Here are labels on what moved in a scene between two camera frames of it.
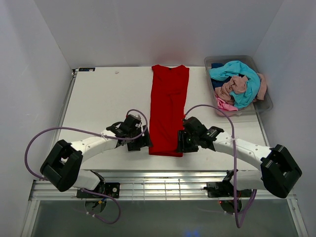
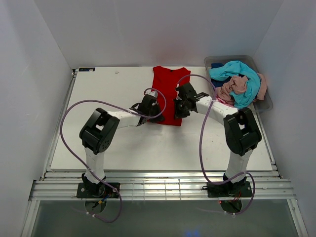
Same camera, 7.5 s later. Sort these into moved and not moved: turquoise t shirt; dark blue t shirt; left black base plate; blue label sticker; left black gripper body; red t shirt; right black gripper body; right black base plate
Moved: left black gripper body; right black gripper body; red t shirt
Not moved: turquoise t shirt; blue label sticker; right black base plate; dark blue t shirt; left black base plate
